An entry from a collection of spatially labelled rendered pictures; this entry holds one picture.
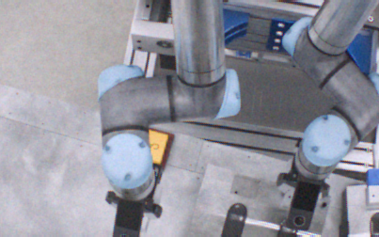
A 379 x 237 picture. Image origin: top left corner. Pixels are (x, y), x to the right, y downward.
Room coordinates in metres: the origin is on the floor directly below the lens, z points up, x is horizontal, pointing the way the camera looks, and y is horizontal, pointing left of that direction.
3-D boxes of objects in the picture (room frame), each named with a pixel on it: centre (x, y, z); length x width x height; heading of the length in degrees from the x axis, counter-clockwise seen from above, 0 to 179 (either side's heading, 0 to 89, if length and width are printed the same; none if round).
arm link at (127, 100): (0.42, 0.09, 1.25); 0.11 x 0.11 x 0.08; 6
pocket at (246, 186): (0.37, -0.11, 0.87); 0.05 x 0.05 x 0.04; 74
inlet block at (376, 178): (0.39, -0.39, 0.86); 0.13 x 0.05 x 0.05; 2
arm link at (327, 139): (0.36, -0.22, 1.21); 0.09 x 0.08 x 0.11; 130
